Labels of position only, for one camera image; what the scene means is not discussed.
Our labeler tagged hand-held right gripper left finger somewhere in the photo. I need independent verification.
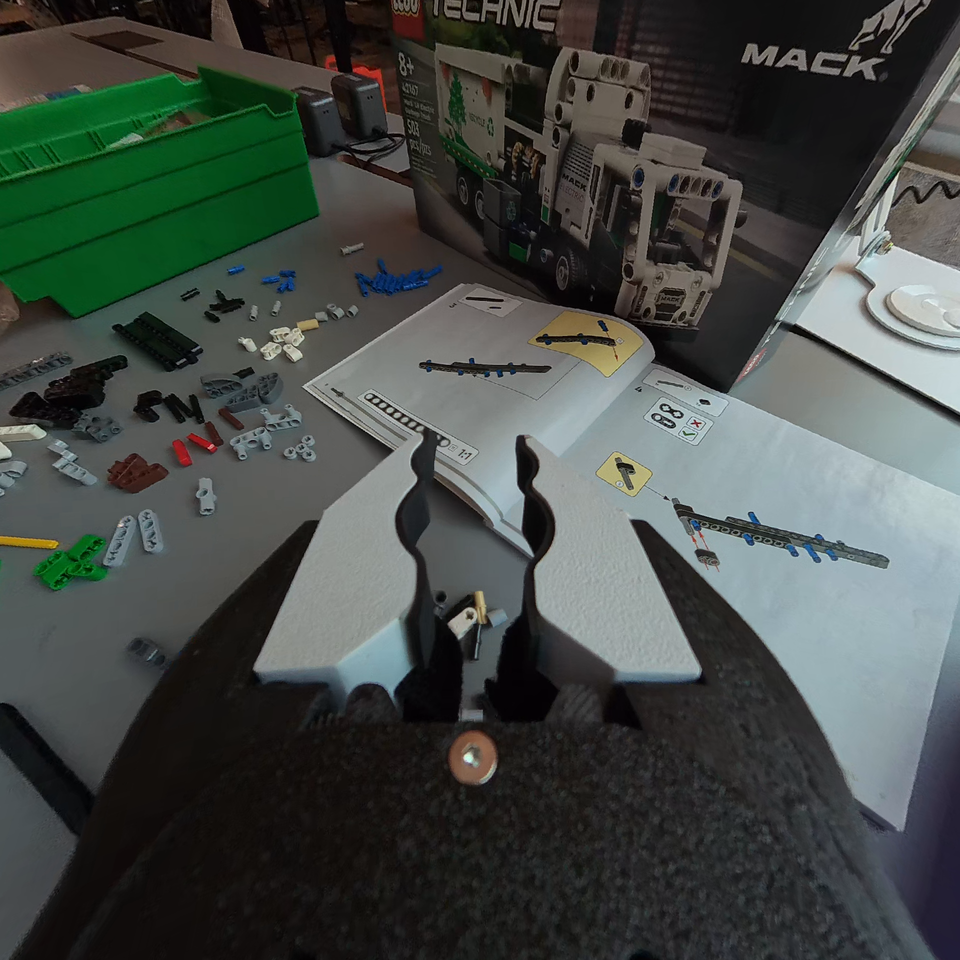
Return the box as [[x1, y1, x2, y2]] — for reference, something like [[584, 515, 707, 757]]
[[253, 427, 440, 687]]

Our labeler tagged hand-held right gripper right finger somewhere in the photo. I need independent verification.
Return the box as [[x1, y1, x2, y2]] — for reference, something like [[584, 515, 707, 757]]
[[498, 432, 704, 687]]

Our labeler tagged lego set box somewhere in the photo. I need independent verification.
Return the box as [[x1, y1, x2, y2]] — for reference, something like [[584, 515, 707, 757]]
[[388, 0, 960, 395]]

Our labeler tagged instruction booklet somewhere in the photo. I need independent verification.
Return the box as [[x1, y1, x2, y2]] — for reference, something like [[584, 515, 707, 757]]
[[302, 282, 960, 831]]

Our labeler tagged brown beam stack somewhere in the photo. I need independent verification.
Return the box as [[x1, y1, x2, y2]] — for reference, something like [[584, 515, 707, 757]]
[[106, 453, 168, 493]]

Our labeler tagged black long beam bundle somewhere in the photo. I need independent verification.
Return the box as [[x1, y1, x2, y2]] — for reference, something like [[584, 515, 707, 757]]
[[112, 311, 204, 373]]

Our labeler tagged pile of blue pins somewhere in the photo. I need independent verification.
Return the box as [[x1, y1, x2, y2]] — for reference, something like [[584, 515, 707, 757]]
[[355, 258, 444, 298]]

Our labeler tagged black angled beam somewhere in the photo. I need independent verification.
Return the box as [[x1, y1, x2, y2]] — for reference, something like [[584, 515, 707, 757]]
[[43, 355, 129, 411], [8, 390, 85, 433]]

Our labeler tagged black flat bar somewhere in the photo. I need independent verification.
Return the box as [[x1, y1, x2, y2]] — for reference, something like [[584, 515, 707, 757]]
[[0, 700, 96, 835]]

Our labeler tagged grey long beam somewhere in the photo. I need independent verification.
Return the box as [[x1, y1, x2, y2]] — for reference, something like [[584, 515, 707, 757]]
[[0, 359, 76, 393]]

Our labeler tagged green plastic bin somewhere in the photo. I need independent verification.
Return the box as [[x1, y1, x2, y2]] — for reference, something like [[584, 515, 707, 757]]
[[0, 66, 322, 320]]

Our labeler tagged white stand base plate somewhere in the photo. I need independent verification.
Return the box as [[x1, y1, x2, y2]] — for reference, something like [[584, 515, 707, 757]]
[[793, 246, 960, 418]]

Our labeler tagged white stand post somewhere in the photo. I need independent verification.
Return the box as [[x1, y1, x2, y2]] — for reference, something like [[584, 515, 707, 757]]
[[861, 176, 903, 260]]

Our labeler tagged black coiled cable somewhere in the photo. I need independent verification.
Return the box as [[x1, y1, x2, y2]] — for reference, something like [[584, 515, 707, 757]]
[[898, 166, 960, 221]]

